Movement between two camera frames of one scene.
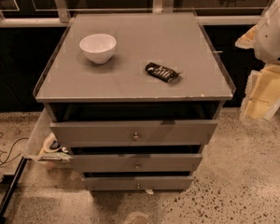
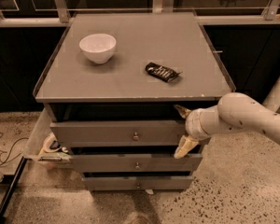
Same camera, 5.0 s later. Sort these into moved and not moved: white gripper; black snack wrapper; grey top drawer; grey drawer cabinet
Moved: white gripper
Not moved: black snack wrapper; grey top drawer; grey drawer cabinet
